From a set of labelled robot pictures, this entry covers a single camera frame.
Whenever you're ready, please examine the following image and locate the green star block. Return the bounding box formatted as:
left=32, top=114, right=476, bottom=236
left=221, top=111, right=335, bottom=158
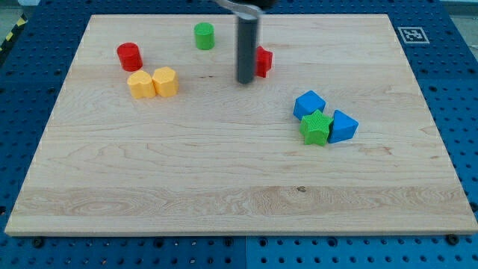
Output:
left=299, top=110, right=334, bottom=146

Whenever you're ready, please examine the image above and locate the blue cube block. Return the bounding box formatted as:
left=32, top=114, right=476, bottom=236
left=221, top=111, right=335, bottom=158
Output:
left=293, top=90, right=326, bottom=120

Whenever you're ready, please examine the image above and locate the red star block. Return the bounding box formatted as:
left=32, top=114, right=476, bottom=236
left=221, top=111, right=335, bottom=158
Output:
left=255, top=46, right=273, bottom=78

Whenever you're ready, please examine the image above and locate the wooden board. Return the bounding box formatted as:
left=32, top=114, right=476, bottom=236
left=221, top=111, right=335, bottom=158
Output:
left=5, top=14, right=477, bottom=237

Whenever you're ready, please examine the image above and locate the yellow hexagon block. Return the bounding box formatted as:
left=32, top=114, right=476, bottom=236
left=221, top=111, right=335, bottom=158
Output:
left=152, top=67, right=179, bottom=97

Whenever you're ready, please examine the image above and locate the blue triangle block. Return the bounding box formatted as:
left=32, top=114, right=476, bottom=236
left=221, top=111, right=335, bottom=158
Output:
left=328, top=110, right=359, bottom=143

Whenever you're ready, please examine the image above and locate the green cylinder block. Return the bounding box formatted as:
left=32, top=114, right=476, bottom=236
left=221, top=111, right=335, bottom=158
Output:
left=193, top=22, right=215, bottom=50

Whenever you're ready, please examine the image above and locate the yellow heart block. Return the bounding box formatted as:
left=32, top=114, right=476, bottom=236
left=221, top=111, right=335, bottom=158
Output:
left=127, top=70, right=156, bottom=99

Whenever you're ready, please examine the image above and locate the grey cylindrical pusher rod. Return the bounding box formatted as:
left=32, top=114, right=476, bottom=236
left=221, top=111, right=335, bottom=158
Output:
left=236, top=13, right=258, bottom=84

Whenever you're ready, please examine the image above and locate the red cylinder block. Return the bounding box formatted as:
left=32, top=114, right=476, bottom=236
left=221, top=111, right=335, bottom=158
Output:
left=117, top=43, right=143, bottom=72

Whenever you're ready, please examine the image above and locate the white fiducial marker tag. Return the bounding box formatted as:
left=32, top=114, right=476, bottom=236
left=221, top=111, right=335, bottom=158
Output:
left=398, top=26, right=429, bottom=44

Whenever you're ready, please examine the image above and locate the black bolt left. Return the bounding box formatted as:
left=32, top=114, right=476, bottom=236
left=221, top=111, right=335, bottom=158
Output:
left=31, top=237, right=45, bottom=249

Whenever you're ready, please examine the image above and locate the black bolt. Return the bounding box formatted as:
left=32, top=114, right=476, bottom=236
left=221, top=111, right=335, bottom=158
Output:
left=445, top=234, right=460, bottom=246
left=31, top=237, right=45, bottom=249

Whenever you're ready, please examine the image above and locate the black bolt right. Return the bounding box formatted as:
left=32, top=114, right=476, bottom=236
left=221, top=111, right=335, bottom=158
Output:
left=445, top=234, right=460, bottom=246

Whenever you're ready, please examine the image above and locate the yellow black hazard tape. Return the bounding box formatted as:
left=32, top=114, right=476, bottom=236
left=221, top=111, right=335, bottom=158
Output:
left=1, top=13, right=28, bottom=54

